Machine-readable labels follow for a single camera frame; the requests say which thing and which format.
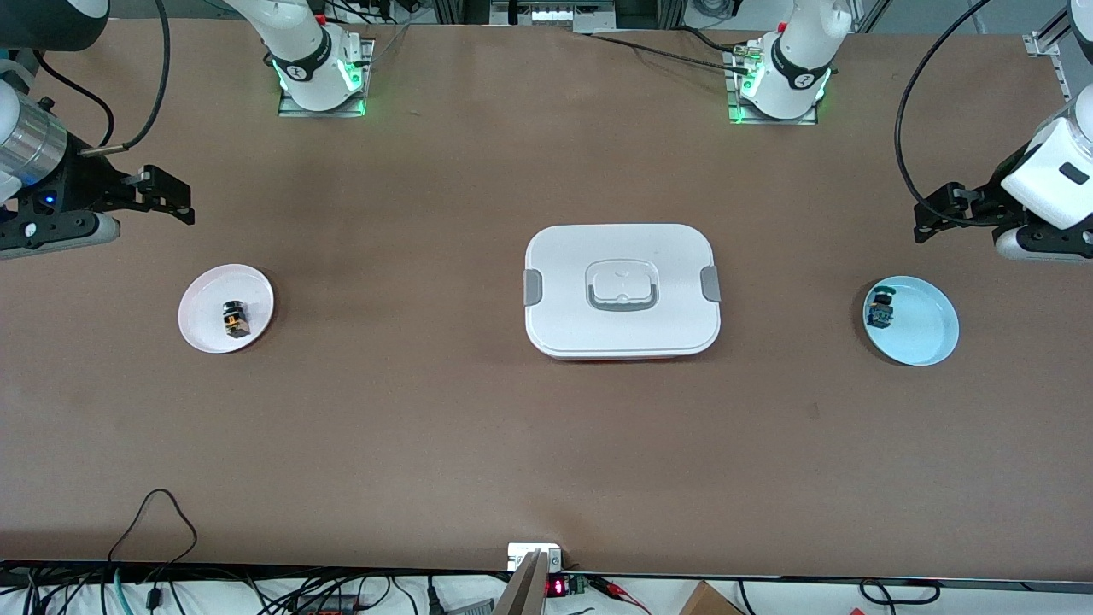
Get white lunch box grey clips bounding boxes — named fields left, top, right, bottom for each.
left=523, top=224, right=722, bottom=362

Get brown cardboard box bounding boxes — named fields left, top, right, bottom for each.
left=679, top=581, right=744, bottom=615

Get light blue round plate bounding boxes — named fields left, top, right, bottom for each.
left=862, top=275, right=960, bottom=367

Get white round plate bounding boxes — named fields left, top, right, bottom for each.
left=178, top=264, right=275, bottom=354

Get black power strip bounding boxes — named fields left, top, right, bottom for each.
left=290, top=594, right=364, bottom=615

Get red alligator clip lead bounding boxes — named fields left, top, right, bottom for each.
left=589, top=577, right=654, bottom=615

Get white mounting plate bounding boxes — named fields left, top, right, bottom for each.
left=507, top=543, right=563, bottom=571

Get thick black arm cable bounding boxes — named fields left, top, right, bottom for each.
left=79, top=0, right=172, bottom=157
left=894, top=0, right=1026, bottom=228

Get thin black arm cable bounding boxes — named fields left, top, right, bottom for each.
left=32, top=51, right=116, bottom=148

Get aluminium profile bracket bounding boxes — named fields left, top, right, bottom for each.
left=1023, top=9, right=1077, bottom=99

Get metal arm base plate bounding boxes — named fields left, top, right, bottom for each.
left=278, top=38, right=377, bottom=119
left=726, top=47, right=821, bottom=126

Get thin black looped cable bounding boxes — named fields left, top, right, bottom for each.
left=107, top=489, right=199, bottom=565

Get black cable across table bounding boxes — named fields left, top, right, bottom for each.
left=587, top=32, right=761, bottom=76
left=679, top=26, right=748, bottom=54

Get aluminium equipment frame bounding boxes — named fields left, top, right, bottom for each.
left=435, top=0, right=684, bottom=33

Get aluminium camera bar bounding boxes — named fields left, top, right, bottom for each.
left=494, top=551, right=547, bottom=615

